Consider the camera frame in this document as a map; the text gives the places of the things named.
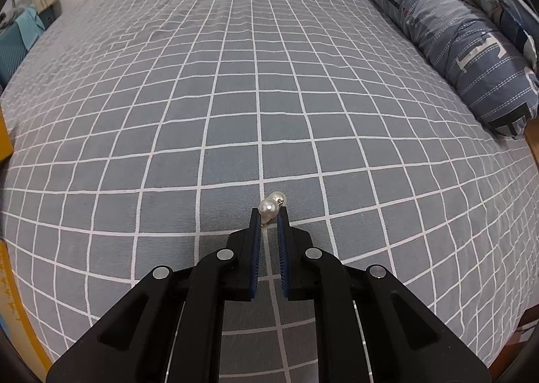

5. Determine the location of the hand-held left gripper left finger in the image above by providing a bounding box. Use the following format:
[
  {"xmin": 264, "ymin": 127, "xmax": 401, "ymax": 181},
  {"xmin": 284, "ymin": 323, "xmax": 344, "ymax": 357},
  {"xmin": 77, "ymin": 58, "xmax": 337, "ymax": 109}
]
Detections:
[{"xmin": 45, "ymin": 208, "xmax": 263, "ymax": 383}]

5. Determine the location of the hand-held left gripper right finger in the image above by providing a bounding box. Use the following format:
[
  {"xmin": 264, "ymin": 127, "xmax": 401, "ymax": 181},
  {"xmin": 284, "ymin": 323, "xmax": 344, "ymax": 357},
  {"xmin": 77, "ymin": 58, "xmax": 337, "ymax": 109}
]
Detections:
[{"xmin": 277, "ymin": 206, "xmax": 492, "ymax": 383}]

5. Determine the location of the white pearl earring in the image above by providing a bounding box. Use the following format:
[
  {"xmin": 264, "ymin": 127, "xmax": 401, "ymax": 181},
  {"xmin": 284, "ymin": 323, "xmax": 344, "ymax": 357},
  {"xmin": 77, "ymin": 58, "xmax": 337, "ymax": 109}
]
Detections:
[{"xmin": 258, "ymin": 191, "xmax": 288, "ymax": 226}]

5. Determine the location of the grey checked bedsheet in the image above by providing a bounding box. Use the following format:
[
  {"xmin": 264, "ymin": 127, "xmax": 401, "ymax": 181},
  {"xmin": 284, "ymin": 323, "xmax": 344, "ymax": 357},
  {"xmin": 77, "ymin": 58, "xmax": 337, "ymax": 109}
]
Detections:
[{"xmin": 0, "ymin": 0, "xmax": 532, "ymax": 383}]

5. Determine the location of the blue-grey printed pillow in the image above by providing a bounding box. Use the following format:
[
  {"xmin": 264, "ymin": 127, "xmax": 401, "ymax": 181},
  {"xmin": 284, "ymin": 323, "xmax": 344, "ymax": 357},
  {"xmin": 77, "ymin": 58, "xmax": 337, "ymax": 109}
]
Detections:
[{"xmin": 341, "ymin": 0, "xmax": 539, "ymax": 139}]

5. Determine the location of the blue cloth bundle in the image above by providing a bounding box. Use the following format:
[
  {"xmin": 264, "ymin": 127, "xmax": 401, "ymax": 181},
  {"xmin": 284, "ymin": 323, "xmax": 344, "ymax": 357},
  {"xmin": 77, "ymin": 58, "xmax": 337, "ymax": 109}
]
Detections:
[{"xmin": 0, "ymin": 25, "xmax": 31, "ymax": 90}]

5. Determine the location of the light blue cloth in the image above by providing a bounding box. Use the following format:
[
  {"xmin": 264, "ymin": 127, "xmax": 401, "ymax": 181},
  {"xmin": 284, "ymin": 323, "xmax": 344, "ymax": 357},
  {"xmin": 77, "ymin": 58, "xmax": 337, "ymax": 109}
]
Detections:
[{"xmin": 14, "ymin": 4, "xmax": 47, "ymax": 49}]

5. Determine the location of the wooden bed frame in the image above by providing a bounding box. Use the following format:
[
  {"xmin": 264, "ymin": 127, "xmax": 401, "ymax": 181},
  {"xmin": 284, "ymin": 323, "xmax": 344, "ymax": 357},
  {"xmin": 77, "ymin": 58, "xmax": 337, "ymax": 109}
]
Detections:
[{"xmin": 521, "ymin": 116, "xmax": 539, "ymax": 169}]

